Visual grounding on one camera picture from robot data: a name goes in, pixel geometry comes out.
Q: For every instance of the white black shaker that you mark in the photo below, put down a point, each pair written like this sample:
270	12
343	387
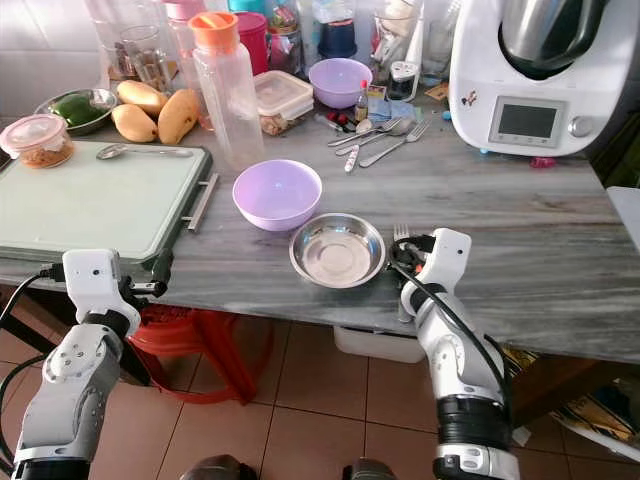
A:
403	81

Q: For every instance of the pink-lidded clear food tub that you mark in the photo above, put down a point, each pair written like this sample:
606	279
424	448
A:
40	140

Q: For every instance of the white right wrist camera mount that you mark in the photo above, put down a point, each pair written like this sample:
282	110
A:
450	256

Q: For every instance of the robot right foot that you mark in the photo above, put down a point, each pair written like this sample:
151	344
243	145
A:
372	470

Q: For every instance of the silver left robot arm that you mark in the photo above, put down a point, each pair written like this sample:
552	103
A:
72	385

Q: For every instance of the red plastic stool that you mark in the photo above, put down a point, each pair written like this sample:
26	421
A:
190	335

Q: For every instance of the white kitchen cooking machine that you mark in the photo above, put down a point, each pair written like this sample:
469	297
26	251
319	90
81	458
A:
530	80

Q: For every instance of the steel bowl with green fruit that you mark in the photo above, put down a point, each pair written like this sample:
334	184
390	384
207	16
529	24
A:
78	108

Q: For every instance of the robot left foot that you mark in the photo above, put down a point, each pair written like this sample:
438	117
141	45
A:
218	469

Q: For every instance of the shallow steel dish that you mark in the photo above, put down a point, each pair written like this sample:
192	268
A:
337	253

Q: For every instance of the square clear lidded container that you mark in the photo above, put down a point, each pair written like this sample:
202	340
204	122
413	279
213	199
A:
283	97

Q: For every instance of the small purple plastic bowl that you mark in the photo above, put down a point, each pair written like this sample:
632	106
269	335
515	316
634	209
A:
339	81

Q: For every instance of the white plastic bin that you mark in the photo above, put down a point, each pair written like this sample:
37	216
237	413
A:
370	343

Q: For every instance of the magenta plastic cup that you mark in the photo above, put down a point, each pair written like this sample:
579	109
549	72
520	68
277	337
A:
252	40

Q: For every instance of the clear glass jar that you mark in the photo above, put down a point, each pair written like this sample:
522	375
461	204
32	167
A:
145	58

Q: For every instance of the large purple plastic bowl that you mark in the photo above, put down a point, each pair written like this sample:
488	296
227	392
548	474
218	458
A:
277	193

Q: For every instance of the yellow mango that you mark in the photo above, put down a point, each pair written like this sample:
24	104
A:
142	96
133	122
178	116

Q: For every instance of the pale green cutting board tray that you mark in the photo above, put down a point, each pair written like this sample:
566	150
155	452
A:
100	200

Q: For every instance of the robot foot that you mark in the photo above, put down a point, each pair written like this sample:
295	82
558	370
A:
218	469
372	470

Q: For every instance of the clear bottle pink cap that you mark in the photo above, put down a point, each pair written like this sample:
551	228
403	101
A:
182	45

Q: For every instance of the clear bottle orange cap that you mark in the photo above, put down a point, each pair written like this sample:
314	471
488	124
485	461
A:
226	95

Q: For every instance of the long steel fork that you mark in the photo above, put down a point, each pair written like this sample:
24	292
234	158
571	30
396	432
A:
395	143

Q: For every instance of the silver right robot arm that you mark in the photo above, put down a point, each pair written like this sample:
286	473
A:
460	350

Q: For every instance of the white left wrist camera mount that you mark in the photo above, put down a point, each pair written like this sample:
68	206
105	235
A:
90	277

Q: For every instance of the dark blue cup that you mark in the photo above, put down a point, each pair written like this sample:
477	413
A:
337	40

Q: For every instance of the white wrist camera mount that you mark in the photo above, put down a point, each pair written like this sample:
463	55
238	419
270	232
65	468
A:
450	256
90	277

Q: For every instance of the long steel spoon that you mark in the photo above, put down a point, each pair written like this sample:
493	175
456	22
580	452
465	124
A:
400	126

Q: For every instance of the small sauce bottle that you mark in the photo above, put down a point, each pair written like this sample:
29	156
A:
361	102

